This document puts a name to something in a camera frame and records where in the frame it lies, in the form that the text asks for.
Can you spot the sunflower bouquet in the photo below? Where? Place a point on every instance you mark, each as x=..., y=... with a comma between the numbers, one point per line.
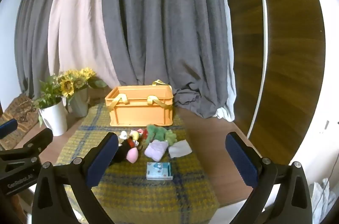
x=71, y=81

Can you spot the dark green plush toy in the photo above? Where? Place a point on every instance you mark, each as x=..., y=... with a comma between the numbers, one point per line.
x=155, y=134

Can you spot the white folded cloth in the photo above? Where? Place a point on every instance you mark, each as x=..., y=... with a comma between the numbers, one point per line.
x=180, y=150

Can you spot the small colourful plush toy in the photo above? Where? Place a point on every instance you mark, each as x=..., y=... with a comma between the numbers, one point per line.
x=134, y=135

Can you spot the orange plastic crate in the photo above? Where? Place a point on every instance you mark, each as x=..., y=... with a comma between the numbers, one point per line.
x=140, y=112

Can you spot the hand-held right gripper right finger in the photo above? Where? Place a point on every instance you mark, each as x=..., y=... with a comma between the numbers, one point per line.
x=242, y=160

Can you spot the grey-green vase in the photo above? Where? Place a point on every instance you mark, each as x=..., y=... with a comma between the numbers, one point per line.
x=79, y=105

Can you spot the patterned brown rug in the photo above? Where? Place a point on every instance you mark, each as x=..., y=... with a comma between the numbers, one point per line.
x=18, y=112

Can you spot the panda plush toy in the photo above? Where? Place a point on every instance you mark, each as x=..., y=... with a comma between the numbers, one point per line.
x=122, y=152

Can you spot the pale pink curtain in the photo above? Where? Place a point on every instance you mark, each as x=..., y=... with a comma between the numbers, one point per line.
x=76, y=28

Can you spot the white crumpled bag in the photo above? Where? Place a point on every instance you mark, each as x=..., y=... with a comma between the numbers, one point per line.
x=320, y=195

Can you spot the light green plush toy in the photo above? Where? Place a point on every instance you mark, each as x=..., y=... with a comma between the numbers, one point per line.
x=170, y=136

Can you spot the white pot green plant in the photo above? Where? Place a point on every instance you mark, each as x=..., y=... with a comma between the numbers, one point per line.
x=50, y=93

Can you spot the white door trim strip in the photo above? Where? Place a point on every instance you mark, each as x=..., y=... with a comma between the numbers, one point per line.
x=263, y=28

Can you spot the white sheer curtain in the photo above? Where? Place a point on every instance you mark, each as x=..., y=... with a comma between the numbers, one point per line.
x=229, y=67

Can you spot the wide grey curtain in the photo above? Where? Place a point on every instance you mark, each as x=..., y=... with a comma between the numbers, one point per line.
x=164, y=22

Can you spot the dark wooden door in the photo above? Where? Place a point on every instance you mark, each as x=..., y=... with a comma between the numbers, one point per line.
x=291, y=54

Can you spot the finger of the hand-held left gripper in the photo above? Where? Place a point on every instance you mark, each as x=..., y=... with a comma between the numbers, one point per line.
x=42, y=138
x=8, y=128

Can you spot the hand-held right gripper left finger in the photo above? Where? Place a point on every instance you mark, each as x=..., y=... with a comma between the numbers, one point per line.
x=103, y=157

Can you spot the pink striped sock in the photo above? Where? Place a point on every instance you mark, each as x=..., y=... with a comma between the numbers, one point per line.
x=156, y=150

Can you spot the narrow grey curtain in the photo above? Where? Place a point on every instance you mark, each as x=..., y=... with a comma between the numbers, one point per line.
x=34, y=36

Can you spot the white vase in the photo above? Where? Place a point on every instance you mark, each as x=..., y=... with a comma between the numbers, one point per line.
x=54, y=118

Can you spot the yellow plaid blanket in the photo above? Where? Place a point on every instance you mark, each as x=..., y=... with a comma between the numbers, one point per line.
x=148, y=195

